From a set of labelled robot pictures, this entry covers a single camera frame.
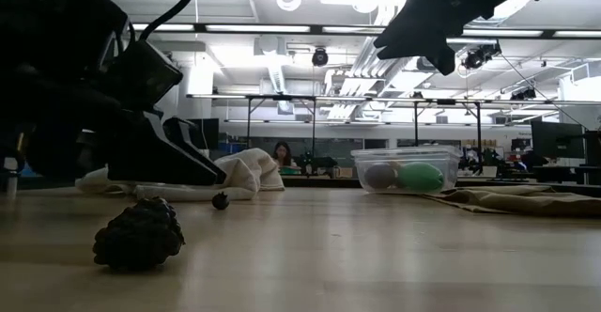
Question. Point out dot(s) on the overhead light bar beam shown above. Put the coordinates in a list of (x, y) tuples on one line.
[(315, 29)]

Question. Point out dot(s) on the person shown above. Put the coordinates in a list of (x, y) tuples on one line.
[(283, 154)]

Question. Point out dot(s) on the brown toy kiwi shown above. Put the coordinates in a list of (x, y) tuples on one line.
[(380, 176)]

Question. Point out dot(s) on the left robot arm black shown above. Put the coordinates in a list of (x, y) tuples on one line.
[(47, 20)]

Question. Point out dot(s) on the clear plastic tupperware container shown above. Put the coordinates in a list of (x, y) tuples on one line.
[(408, 154)]

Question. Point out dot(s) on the green toy fruit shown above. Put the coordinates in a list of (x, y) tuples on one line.
[(421, 176)]

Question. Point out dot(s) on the round black overhead camera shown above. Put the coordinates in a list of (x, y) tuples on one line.
[(320, 57)]

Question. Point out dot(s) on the background black rig frame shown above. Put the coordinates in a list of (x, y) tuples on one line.
[(313, 124)]

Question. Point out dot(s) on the black toy blackberry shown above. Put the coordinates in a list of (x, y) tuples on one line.
[(136, 237)]

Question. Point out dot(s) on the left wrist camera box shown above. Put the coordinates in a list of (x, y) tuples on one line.
[(145, 72)]

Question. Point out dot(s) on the black ceiling-mounted camera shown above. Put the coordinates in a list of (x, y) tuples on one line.
[(479, 56)]

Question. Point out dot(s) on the small dark toy blueberry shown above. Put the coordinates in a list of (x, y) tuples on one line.
[(220, 201)]

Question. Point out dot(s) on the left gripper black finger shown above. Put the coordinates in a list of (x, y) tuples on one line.
[(180, 135), (164, 166)]

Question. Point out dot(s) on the white checkered cloth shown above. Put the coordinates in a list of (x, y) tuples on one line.
[(249, 171)]

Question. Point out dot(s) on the tan folded cloth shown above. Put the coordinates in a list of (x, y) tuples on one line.
[(516, 201)]

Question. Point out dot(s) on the black computer monitor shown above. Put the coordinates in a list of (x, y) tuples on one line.
[(556, 140)]

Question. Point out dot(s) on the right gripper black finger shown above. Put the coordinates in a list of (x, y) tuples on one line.
[(404, 39), (443, 49)]

